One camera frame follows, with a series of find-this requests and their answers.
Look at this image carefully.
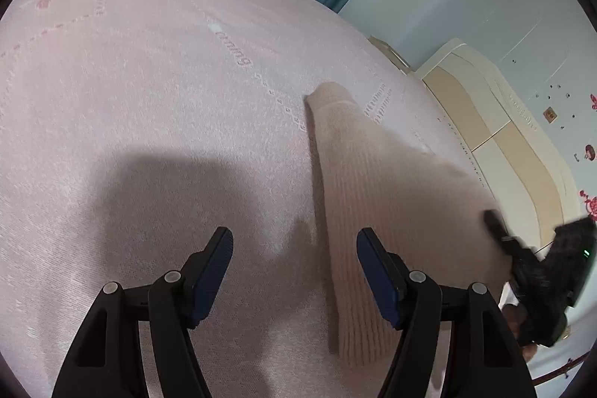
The brown bedside table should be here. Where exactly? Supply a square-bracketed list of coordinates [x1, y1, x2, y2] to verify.
[368, 35, 416, 75]

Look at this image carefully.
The cream bed headboard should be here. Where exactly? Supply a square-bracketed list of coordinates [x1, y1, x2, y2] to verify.
[422, 38, 597, 254]

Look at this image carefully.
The pink knit sweater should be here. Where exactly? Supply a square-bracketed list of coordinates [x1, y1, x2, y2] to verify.
[304, 82, 518, 368]

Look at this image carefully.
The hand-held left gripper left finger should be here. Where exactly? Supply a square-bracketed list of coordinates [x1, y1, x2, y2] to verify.
[51, 226, 234, 398]

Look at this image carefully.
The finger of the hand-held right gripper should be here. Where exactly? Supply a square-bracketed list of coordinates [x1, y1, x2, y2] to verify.
[484, 210, 519, 254]

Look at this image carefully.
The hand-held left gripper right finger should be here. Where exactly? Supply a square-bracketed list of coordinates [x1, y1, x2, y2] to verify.
[357, 228, 537, 398]

